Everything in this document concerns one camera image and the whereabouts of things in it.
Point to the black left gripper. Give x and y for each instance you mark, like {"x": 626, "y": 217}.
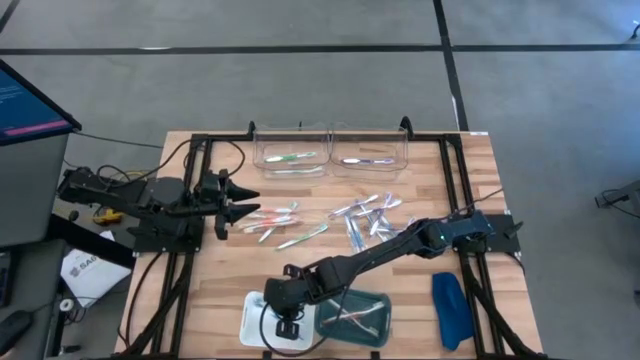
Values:
{"x": 212, "y": 197}

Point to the grey desk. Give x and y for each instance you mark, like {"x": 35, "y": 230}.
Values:
{"x": 30, "y": 190}

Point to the teal plastic bin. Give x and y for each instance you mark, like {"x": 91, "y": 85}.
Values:
{"x": 332, "y": 335}

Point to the white plastic bin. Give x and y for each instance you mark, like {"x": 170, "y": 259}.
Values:
{"x": 250, "y": 335}

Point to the grey stand base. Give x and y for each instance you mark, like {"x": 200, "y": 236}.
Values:
{"x": 625, "y": 192}

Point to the blue cloth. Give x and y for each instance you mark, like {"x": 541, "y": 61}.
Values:
{"x": 452, "y": 310}

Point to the white round adapter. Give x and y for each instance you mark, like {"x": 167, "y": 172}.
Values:
{"x": 67, "y": 305}

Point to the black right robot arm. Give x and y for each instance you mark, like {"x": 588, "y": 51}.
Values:
{"x": 380, "y": 250}

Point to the yellow tool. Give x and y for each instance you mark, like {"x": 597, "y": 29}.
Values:
{"x": 107, "y": 217}

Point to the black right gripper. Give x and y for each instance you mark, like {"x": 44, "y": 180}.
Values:
{"x": 285, "y": 297}

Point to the black aluminium frame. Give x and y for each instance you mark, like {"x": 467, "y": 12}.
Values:
{"x": 452, "y": 160}

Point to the white toothbrush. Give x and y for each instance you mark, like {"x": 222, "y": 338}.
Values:
{"x": 367, "y": 325}

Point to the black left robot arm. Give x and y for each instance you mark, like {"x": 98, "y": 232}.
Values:
{"x": 150, "y": 200}

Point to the clear plastic bin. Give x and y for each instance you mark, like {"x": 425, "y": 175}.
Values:
{"x": 400, "y": 150}
{"x": 260, "y": 150}

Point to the black computer mouse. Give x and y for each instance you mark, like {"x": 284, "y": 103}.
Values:
{"x": 15, "y": 327}

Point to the white paper sheet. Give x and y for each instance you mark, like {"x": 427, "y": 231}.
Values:
{"x": 95, "y": 280}

